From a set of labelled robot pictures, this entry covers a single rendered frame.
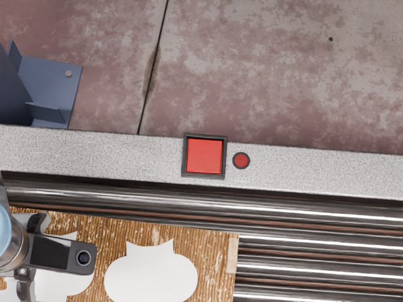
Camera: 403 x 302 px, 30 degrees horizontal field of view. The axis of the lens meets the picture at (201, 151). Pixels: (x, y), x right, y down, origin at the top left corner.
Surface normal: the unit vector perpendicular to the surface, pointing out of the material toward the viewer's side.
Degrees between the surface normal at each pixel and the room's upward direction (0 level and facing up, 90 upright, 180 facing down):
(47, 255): 29
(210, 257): 0
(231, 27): 1
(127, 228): 0
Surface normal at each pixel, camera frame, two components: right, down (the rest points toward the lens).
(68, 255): 0.51, -0.17
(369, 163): 0.04, -0.26
